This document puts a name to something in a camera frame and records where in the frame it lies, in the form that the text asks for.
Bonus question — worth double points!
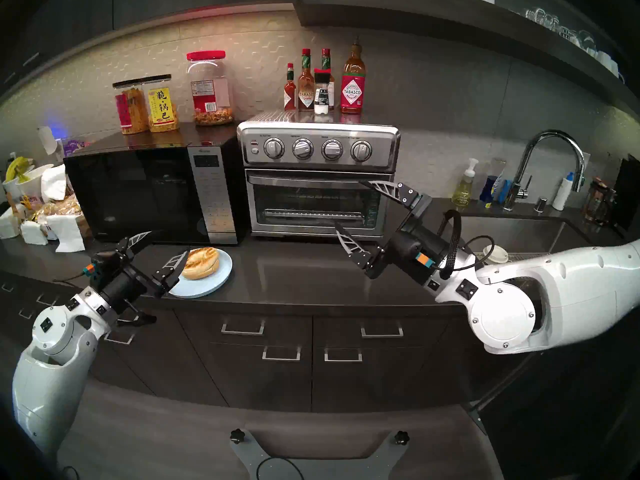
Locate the yellow liquid soap dispenser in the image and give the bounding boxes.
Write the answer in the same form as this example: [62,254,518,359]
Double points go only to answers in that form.
[452,157,479,205]

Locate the toasted bagel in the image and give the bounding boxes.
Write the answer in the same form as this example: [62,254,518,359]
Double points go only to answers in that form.
[181,247,221,281]

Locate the black silver microwave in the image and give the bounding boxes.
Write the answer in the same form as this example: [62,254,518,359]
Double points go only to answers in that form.
[63,123,249,246]

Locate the white paper bag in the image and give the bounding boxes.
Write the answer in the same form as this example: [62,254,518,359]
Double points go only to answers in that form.
[40,164,68,202]

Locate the large orange Tabasco bottle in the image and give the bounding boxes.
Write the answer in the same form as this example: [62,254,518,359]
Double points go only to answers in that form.
[340,36,366,115]

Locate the chrome gooseneck faucet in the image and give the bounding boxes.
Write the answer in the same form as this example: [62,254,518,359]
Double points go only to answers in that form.
[502,130,587,212]

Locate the grey robot base bracket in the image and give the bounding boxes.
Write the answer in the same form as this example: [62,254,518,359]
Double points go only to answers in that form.
[230,429,411,480]

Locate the white bowl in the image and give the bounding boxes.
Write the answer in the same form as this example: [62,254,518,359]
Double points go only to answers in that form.
[2,164,53,200]

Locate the stainless steel toaster oven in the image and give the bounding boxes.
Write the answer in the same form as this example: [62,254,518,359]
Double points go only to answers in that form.
[236,109,402,242]

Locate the red lid clear snack jar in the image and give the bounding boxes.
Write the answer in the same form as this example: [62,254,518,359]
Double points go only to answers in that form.
[186,50,235,127]

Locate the yellow bananas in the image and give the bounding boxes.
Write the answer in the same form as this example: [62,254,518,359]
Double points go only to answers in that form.
[5,156,32,182]

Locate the white box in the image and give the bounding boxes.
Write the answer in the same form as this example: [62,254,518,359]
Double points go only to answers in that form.
[0,206,21,240]

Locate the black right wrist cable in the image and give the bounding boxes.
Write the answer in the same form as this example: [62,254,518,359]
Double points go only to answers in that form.
[435,209,497,281]

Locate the green neck sauce bottle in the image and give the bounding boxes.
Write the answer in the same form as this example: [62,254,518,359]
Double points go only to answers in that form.
[321,48,336,111]

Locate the yellow label snack jar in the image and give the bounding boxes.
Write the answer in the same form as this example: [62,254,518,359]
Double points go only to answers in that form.
[143,74,180,133]

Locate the light blue plate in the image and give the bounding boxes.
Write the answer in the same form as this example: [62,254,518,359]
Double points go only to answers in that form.
[167,248,233,299]

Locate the blue dish soap bottle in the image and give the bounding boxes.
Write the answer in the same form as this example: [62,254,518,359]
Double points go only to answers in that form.
[479,173,501,208]

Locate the glass french press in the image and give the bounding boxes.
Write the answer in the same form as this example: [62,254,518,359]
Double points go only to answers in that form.
[582,177,617,224]

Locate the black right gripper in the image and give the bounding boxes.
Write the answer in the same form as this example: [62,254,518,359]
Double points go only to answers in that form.
[334,180,453,286]

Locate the brown sauce Tabasco bottle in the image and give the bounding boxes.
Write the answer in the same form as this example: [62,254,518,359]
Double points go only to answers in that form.
[298,48,316,112]

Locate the white paper napkin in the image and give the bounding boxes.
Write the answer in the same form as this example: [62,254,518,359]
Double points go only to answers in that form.
[46,214,87,253]

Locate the white container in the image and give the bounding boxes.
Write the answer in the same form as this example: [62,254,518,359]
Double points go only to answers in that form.
[20,220,49,246]

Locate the stainless steel sink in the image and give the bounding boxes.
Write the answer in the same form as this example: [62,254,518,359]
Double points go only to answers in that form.
[442,211,612,265]

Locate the small red Tabasco bottle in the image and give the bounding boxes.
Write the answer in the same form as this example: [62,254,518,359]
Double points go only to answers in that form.
[284,62,297,111]

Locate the dark wood base cabinet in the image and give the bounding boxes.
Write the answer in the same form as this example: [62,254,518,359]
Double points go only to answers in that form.
[0,279,541,415]

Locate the red label snack jar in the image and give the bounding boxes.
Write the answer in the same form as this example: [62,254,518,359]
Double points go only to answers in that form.
[112,79,150,135]

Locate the grey wall cabinet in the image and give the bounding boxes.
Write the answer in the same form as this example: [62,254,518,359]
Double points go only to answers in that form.
[0,0,301,92]

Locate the wire oven rack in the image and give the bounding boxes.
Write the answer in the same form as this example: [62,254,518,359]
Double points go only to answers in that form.
[263,209,368,221]

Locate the dark wall shelf unit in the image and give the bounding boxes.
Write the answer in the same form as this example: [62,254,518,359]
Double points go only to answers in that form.
[295,0,640,117]

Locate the black countertop appliance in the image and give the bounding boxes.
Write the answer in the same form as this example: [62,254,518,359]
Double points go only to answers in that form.
[612,154,640,232]

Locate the black base cable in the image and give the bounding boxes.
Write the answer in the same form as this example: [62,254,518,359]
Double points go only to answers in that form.
[256,456,305,480]

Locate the white bottle blue cap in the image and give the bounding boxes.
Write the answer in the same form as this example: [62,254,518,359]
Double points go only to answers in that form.
[552,171,575,211]

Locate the glass oven door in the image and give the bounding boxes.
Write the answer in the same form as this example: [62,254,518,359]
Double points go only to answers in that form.
[245,170,392,238]

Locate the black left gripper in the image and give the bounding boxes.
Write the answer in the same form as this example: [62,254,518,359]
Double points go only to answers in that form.
[90,230,191,315]

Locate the clear bag of bread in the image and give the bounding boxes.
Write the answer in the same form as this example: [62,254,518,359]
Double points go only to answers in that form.
[27,194,83,220]

